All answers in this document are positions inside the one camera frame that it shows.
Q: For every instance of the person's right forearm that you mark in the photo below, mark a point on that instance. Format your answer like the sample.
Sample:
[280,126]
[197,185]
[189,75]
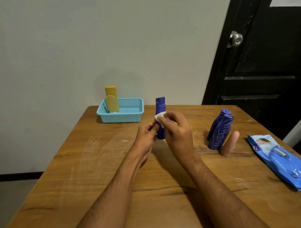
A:
[221,197]

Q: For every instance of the black open door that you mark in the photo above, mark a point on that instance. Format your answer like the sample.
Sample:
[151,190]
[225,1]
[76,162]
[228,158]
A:
[297,146]

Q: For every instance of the person's right hand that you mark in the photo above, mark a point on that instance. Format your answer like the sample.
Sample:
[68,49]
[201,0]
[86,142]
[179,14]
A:
[178,138]

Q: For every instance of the pale yellow rounded bottle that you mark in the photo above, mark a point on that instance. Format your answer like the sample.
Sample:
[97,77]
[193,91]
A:
[111,104]

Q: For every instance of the yellow capped bottle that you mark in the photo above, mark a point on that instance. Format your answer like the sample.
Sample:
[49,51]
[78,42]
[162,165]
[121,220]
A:
[110,90]

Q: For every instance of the white wipe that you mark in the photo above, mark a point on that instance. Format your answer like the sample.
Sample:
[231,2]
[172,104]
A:
[160,115]

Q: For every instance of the black panel door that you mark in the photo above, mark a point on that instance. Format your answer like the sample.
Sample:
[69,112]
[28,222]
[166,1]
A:
[258,54]

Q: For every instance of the person's left forearm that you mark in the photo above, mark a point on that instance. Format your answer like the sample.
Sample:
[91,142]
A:
[113,197]

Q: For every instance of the black baseboard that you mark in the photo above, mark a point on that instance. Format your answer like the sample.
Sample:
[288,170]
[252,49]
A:
[21,176]

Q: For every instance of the silver door knob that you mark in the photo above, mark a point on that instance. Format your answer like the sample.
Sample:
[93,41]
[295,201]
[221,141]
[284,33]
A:
[235,39]

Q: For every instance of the peach pink bottle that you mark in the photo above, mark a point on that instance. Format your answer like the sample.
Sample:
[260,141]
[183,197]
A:
[230,144]

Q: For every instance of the wooden table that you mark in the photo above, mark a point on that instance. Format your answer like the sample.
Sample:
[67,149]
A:
[82,173]

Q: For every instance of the blue plastic basket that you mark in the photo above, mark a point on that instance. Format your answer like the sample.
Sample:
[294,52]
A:
[129,112]

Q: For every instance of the white paper sheet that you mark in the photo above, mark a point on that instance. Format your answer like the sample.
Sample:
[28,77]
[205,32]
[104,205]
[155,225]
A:
[285,3]

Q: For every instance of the person's left hand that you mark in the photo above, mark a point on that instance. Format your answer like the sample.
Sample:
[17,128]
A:
[145,141]

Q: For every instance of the small blue patterned bottle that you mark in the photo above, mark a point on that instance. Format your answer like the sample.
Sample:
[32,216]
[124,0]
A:
[160,105]

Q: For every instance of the blue wet wipes pack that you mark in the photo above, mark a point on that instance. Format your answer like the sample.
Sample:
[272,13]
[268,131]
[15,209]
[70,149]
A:
[279,159]

